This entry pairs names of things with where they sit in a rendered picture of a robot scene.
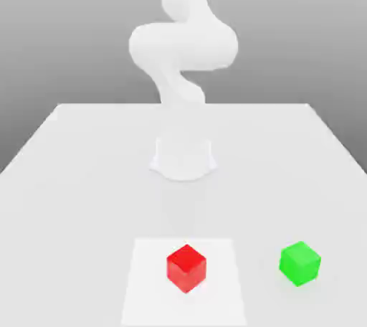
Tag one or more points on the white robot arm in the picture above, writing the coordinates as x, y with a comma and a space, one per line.
183, 46

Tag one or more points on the small red cube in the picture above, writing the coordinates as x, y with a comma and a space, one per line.
186, 268

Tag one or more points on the small green cube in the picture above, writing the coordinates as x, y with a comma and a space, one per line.
300, 264

